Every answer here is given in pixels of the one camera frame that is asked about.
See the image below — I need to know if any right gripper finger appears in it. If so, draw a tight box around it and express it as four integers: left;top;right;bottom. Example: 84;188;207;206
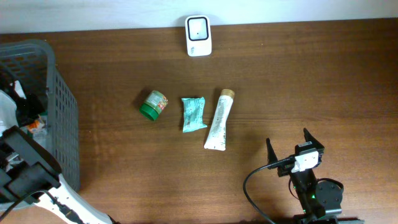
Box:
303;128;323;149
266;138;278;169

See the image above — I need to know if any white tube gold cap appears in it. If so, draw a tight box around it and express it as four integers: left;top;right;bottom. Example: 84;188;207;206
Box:
204;89;235;151

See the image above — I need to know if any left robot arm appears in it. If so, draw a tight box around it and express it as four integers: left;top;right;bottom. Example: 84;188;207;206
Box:
1;126;116;224

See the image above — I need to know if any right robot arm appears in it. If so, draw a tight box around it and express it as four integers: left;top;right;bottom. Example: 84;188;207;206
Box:
266;129;364;224

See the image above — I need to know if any teal snack packet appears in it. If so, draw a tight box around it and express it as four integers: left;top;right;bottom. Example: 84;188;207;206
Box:
182;97;207;133

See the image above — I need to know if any green lid jar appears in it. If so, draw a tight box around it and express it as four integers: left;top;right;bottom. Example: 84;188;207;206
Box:
139;90;168;121

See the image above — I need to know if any grey plastic basket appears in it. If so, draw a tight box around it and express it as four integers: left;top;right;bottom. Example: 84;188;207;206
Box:
1;40;80;191

